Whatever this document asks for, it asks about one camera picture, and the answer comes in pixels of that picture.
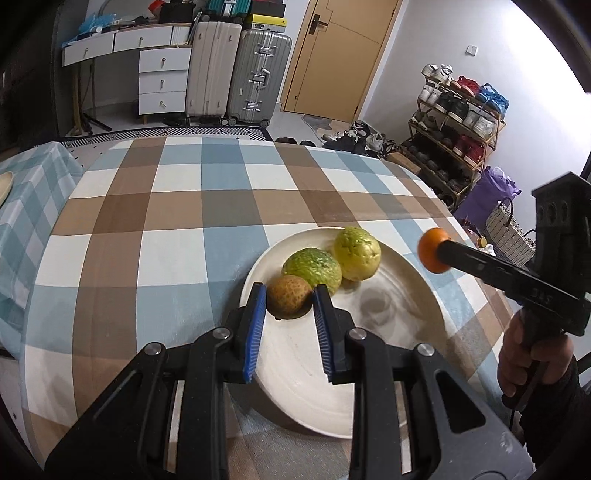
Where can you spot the grey door mat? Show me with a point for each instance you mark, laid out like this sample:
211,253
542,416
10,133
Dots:
321,123

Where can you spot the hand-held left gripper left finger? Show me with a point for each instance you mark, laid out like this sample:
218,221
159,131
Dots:
256,337

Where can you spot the purple bag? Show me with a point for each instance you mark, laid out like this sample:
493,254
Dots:
485,198

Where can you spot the green guava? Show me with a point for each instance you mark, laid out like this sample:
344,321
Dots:
314,270

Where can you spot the white plate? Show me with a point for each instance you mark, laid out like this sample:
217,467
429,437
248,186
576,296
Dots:
392,332

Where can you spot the pile of loose shoes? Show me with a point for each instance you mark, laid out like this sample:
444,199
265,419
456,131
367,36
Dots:
360,138

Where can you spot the brown blue checkered tablecloth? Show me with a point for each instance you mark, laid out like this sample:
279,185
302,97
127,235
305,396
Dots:
184,207

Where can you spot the white desk with drawers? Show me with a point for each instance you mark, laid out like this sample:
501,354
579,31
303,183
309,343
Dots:
164,60

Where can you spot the wooden shoe rack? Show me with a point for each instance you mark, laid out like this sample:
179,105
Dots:
496,134

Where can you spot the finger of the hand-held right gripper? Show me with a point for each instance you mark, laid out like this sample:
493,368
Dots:
485,263

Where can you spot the rows of racked shoes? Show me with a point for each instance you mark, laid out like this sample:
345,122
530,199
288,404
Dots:
461,110

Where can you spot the wooden door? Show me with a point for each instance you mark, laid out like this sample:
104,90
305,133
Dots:
341,60

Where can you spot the blue plastic bag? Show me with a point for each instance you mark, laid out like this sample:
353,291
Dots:
97,22

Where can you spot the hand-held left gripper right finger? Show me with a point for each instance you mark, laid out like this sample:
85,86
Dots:
323,337

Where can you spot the yellow black shoe box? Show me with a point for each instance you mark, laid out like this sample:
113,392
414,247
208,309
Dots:
265,22

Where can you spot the person's right forearm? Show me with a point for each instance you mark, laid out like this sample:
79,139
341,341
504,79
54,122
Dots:
563,415

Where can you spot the orange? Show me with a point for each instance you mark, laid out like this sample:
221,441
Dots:
429,249

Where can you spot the yellow guava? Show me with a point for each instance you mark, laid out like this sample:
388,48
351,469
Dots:
358,254

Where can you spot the small brown fruit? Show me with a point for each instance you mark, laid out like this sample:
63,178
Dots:
286,295

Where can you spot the light blue checkered tablecloth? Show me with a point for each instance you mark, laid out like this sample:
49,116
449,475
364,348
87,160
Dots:
27,221

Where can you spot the beige plate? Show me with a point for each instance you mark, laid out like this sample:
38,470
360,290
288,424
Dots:
5,187

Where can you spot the teal suitcase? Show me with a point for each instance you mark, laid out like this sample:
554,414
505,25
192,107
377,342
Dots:
228,6

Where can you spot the beige suitcase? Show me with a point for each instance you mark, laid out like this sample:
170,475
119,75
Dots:
212,69

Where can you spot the silver suitcase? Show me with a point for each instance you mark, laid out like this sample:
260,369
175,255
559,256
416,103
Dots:
258,78

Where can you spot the person's right hand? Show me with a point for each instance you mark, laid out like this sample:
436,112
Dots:
510,364

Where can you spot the white black woven bag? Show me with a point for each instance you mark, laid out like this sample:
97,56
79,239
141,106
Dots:
508,235

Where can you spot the cardboard box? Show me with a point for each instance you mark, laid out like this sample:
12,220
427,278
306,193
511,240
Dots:
402,162

